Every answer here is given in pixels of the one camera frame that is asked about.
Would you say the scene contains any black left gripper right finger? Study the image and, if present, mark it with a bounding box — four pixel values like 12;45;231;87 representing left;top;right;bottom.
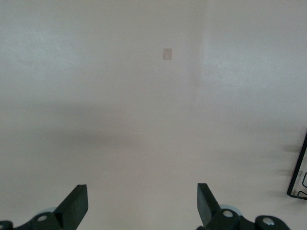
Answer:
196;183;292;230

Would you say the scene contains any black wire cup holder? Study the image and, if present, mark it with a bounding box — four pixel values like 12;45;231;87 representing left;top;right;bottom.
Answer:
287;130;307;200

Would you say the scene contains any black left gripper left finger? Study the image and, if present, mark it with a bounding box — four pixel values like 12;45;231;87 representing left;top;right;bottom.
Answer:
0;184;89;230

